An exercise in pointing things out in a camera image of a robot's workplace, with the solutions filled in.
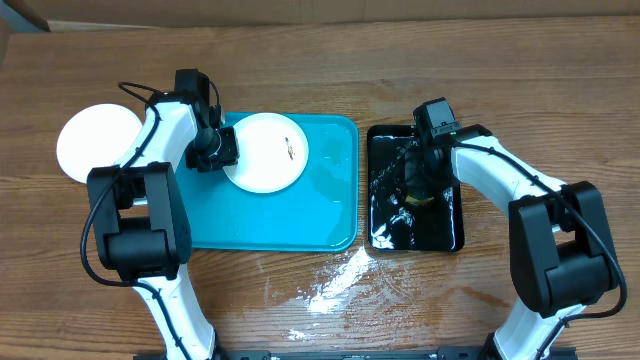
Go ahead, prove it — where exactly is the white plate with stain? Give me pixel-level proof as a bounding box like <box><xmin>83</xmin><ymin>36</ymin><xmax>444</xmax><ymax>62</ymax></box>
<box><xmin>56</xmin><ymin>103</ymin><xmax>142</xmax><ymax>183</ymax></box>

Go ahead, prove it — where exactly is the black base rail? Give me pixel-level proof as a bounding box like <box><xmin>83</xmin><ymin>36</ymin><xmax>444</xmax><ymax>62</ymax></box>
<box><xmin>132</xmin><ymin>344</ymin><xmax>580</xmax><ymax>360</ymax></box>

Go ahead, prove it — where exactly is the teal plastic tray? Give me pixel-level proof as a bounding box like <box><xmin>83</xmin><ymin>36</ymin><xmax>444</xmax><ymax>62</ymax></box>
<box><xmin>176</xmin><ymin>114</ymin><xmax>359</xmax><ymax>252</ymax></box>

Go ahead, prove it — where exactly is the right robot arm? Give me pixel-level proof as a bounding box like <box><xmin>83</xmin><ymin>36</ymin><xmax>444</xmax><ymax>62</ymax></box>
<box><xmin>400</xmin><ymin>98</ymin><xmax>628</xmax><ymax>359</ymax></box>

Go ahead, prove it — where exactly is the yellow green sponge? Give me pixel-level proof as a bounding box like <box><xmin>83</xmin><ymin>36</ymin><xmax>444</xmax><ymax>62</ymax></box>
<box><xmin>405</xmin><ymin>196</ymin><xmax>434</xmax><ymax>206</ymax></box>

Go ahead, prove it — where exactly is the black rectangular tray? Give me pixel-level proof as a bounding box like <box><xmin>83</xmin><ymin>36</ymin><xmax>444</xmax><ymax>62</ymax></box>
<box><xmin>367</xmin><ymin>125</ymin><xmax>465</xmax><ymax>252</ymax></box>

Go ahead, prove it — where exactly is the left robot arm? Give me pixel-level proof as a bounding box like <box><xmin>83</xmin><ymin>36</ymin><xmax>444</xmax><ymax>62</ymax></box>
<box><xmin>80</xmin><ymin>69</ymin><xmax>239</xmax><ymax>359</ymax></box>

